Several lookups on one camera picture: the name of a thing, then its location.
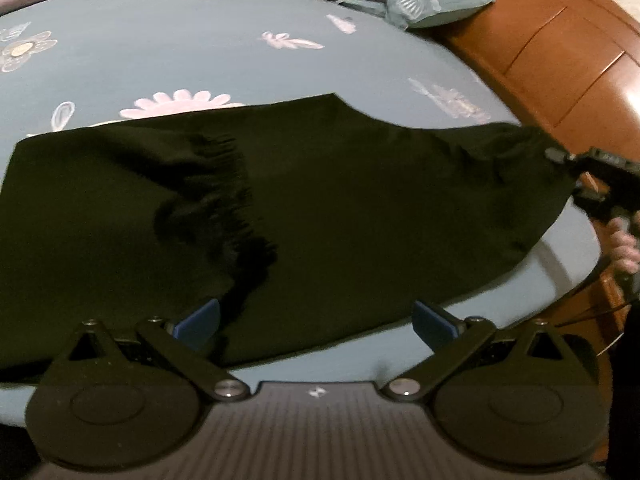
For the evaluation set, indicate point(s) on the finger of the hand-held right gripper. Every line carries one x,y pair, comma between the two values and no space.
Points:
605,164
607,206

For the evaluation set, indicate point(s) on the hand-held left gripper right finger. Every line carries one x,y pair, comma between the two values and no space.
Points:
435,323

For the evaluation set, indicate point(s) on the person's right hand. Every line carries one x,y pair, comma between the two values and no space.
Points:
625,245

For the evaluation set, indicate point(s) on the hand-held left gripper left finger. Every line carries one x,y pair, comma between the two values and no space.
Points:
200,323

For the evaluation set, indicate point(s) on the wooden nightstand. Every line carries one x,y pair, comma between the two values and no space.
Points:
604,380

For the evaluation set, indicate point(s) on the wooden headboard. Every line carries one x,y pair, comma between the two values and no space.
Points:
550,35

